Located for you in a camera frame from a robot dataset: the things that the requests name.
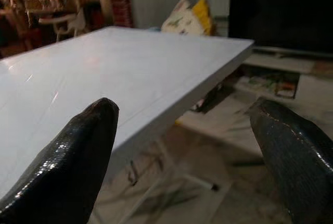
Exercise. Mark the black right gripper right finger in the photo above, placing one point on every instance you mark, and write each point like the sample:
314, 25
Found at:
299, 161

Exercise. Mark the red patterned curtain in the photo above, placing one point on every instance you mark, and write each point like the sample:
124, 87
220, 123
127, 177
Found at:
119, 0

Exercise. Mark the yellow pillow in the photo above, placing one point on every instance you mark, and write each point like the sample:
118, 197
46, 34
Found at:
203, 13

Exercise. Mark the colourful book pile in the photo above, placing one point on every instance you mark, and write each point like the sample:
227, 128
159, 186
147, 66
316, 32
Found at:
268, 83

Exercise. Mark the white television stand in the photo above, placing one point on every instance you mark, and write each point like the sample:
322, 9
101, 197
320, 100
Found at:
281, 65

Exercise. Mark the black television screen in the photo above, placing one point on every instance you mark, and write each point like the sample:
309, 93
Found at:
281, 7

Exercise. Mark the white high chair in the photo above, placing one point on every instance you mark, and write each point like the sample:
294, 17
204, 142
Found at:
65, 22

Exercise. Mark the white printed pillow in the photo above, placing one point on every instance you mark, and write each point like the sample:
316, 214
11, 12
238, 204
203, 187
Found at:
179, 18

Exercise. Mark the white folding table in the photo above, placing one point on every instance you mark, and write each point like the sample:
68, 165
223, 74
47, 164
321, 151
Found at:
130, 65

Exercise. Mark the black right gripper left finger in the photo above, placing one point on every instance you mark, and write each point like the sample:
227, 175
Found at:
70, 161

